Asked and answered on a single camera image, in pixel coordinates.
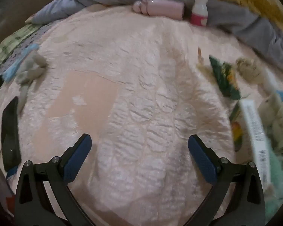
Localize light blue cloth strip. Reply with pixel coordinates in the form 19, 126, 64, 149
2, 43, 39, 82

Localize grey-blue quilt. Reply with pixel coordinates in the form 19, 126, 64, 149
29, 0, 283, 70

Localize white green medicine carton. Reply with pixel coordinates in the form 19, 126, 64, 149
237, 98, 271, 190

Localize crumpled brown tissue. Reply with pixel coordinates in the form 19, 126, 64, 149
236, 57, 264, 84

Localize green plush sock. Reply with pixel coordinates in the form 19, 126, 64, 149
264, 144, 283, 222

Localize dark green snack wrapper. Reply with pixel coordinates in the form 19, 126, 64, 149
209, 56, 241, 100

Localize grey crumpled sock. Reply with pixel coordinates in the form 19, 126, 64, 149
15, 50, 47, 114

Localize white bottle pink label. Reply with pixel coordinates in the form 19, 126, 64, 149
190, 0, 208, 27

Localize black flat remote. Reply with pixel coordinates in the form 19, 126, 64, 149
1, 96, 21, 172

